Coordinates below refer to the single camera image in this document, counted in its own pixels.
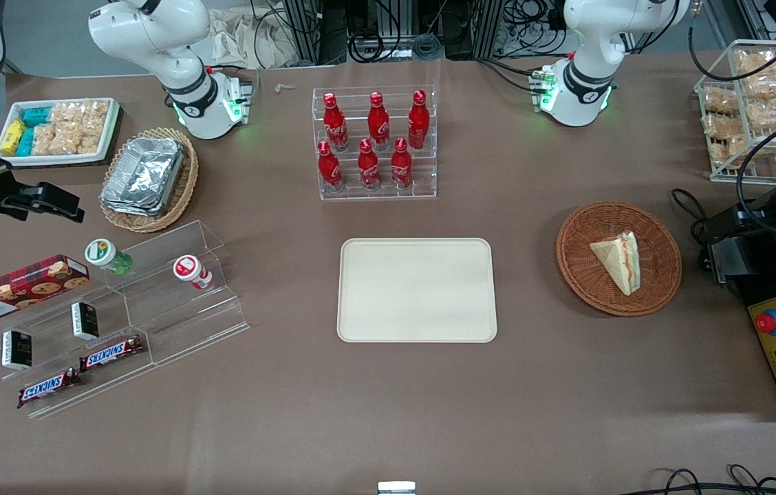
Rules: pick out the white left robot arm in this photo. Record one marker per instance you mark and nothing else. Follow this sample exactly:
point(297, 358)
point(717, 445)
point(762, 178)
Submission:
point(587, 41)

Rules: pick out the teal snack pack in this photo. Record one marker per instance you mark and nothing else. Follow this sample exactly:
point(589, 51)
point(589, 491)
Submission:
point(25, 142)
point(36, 115)

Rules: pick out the white rectangular snack tray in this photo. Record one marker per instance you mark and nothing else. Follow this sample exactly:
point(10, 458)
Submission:
point(58, 159)

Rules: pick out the small black white box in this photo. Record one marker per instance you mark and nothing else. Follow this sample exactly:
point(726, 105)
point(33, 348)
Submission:
point(16, 350)
point(84, 321)

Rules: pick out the Snickers chocolate bar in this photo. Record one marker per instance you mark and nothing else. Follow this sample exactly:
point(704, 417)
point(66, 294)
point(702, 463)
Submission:
point(49, 387)
point(111, 353)

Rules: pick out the brown wicker basket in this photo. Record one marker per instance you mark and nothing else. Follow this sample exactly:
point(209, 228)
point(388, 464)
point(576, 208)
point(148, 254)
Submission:
point(587, 275)

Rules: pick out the light wicker oval basket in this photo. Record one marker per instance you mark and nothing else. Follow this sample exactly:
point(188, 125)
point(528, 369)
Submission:
point(185, 185)

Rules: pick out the stack of foil trays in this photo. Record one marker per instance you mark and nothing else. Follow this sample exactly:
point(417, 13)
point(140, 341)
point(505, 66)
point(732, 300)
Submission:
point(144, 175)

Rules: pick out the green lidded small bottle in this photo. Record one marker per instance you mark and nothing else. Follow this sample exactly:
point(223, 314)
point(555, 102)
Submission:
point(104, 254)

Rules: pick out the clear acrylic bottle rack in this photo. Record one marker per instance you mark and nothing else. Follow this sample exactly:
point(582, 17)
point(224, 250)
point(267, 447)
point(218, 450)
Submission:
point(422, 185)

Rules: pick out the red cola bottle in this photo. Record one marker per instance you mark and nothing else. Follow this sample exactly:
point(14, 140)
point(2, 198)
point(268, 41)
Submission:
point(328, 168)
point(401, 165)
point(368, 167)
point(334, 124)
point(378, 122)
point(418, 120)

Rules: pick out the red tartan cookie box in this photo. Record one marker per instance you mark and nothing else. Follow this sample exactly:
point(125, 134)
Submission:
point(16, 289)

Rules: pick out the clear bag of rice crackers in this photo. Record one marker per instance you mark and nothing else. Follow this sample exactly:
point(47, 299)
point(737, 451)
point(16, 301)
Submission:
point(45, 139)
point(66, 113)
point(91, 139)
point(95, 113)
point(68, 139)

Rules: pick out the red lidded small bottle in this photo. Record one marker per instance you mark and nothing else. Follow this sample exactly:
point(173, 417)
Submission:
point(190, 270)

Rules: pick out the beige plastic tray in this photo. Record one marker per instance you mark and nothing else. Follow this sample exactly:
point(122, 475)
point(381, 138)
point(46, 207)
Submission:
point(415, 289)

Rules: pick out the clear acrylic step display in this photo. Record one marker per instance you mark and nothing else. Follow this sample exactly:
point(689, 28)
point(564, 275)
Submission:
point(181, 323)

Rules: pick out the bagged fried snack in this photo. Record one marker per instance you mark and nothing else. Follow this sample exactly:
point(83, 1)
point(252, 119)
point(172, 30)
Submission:
point(728, 151)
point(721, 101)
point(775, 112)
point(770, 87)
point(724, 126)
point(756, 63)

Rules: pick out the black aluminium equipment frame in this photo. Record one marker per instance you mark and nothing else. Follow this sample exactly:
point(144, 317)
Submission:
point(312, 27)

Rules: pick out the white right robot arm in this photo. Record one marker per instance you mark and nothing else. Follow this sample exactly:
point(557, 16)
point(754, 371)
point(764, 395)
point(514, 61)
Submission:
point(154, 34)

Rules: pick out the small clear plastic piece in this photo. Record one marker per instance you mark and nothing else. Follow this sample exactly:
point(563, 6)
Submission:
point(285, 88)

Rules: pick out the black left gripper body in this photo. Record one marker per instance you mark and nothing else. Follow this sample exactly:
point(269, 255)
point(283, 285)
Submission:
point(751, 221)

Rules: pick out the crumpled beige cloth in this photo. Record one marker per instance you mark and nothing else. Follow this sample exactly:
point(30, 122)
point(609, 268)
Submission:
point(250, 38)

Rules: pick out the triangle sandwich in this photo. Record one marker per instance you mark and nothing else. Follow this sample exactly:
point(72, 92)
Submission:
point(618, 265)

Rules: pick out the yellow snack pack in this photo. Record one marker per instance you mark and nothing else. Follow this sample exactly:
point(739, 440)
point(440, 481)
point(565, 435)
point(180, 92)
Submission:
point(12, 137)

